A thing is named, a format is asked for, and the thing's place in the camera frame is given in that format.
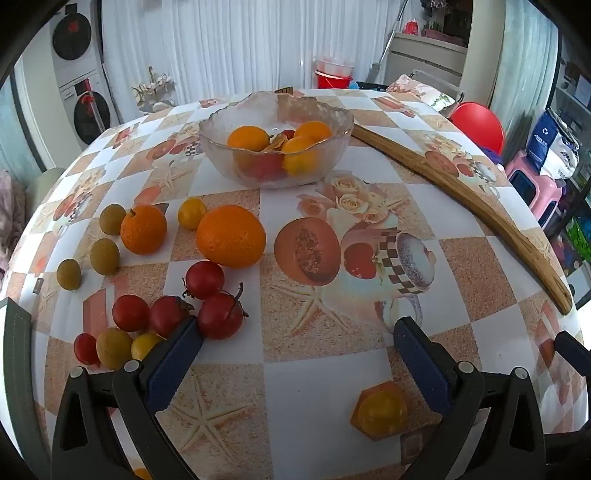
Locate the white stacked dryer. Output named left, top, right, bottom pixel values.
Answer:
left=48, top=0, right=105, bottom=86

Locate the mop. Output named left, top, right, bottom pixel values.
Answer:
left=367, top=0, right=411, bottom=84

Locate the printed checkered tablecloth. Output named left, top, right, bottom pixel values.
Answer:
left=0, top=88, right=591, bottom=480

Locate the grey sheer curtain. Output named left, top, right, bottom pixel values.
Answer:
left=489, top=0, right=561, bottom=134

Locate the small orange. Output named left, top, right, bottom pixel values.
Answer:
left=120, top=205, right=168, bottom=256
left=280, top=136, right=319, bottom=176
left=294, top=120, right=333, bottom=141
left=228, top=126, right=270, bottom=152

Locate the floral cushion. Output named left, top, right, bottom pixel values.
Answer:
left=385, top=74, right=455, bottom=112

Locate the white bag with blue print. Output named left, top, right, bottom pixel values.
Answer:
left=526, top=108, right=580, bottom=181

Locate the pink plastic stool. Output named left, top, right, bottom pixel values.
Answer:
left=505, top=150, right=571, bottom=227

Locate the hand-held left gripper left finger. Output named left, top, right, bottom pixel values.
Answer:
left=51, top=315, right=205, bottom=480

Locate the potted plant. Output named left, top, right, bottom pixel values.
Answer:
left=422, top=0, right=472, bottom=47

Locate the shelf unit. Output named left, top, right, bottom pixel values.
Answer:
left=549, top=37, right=591, bottom=278

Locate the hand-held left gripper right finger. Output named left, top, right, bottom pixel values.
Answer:
left=393, top=316, right=548, bottom=480

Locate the longan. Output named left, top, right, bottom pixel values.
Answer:
left=99, top=203, right=127, bottom=236
left=89, top=238, right=121, bottom=276
left=56, top=258, right=83, bottom=291
left=96, top=327, right=134, bottom=370

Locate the large orange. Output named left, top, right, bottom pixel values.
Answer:
left=196, top=205, right=267, bottom=269

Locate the white washing machine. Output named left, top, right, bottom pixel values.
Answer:
left=58, top=69, right=122, bottom=151

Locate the curved wooden stick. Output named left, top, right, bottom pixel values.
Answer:
left=352, top=124, right=573, bottom=316

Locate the red bucket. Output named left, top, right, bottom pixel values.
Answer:
left=315, top=56, right=355, bottom=90

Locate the red chair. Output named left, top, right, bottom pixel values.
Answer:
left=450, top=102, right=505, bottom=155

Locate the white cabinet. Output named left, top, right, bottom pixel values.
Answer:
left=383, top=32, right=467, bottom=88

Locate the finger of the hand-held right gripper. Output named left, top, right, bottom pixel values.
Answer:
left=554, top=331, right=591, bottom=370

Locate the white curtain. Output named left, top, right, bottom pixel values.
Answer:
left=99, top=0, right=407, bottom=93

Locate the frosted glass bowl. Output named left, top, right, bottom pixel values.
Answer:
left=198, top=91, right=355, bottom=189

